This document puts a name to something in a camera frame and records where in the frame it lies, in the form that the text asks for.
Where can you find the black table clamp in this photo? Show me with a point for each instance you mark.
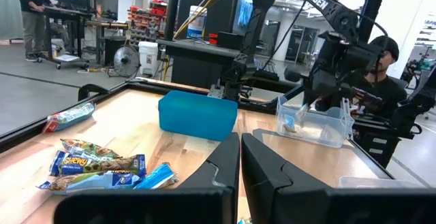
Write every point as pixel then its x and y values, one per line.
pixel 90 91

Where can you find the dark blue Chewy granola bar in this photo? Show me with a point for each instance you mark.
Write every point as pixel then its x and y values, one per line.
pixel 102 166
pixel 121 179

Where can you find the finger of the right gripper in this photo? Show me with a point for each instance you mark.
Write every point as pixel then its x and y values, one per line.
pixel 332 91
pixel 296 75

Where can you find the black cabinet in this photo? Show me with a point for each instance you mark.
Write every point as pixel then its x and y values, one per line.
pixel 190 67

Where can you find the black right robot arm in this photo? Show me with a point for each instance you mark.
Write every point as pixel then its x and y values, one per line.
pixel 315 1

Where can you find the black standing desk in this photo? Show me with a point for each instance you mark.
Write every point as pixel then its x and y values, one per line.
pixel 68 14

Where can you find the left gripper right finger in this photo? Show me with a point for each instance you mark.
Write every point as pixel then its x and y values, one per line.
pixel 282 200

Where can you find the red parts bin rack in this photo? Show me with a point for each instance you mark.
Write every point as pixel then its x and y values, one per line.
pixel 146 26

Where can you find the clear plastic bin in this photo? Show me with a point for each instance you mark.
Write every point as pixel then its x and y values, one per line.
pixel 374 182
pixel 316 135

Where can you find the person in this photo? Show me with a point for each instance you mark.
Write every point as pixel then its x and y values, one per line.
pixel 32 30
pixel 388 91

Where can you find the white trash bin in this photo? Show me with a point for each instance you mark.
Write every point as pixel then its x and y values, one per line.
pixel 148 58

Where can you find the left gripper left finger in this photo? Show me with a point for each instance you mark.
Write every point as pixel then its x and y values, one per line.
pixel 204 200

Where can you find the light blue granola bar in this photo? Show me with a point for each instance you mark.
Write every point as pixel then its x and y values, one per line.
pixel 289 122
pixel 156 178

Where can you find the black aluminium table frame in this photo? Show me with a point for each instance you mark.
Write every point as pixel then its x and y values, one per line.
pixel 20 137

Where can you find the teal plastic bin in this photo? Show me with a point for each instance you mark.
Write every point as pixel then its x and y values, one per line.
pixel 197 118

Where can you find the white and blue container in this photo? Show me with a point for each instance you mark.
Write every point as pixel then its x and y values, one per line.
pixel 195 23

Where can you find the grey metal base plate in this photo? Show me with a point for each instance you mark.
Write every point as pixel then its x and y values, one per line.
pixel 216 91

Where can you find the black drawer unit white labels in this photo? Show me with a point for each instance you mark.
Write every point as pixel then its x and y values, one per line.
pixel 374 145

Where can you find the grey floor fan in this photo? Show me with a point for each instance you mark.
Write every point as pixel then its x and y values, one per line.
pixel 126 61

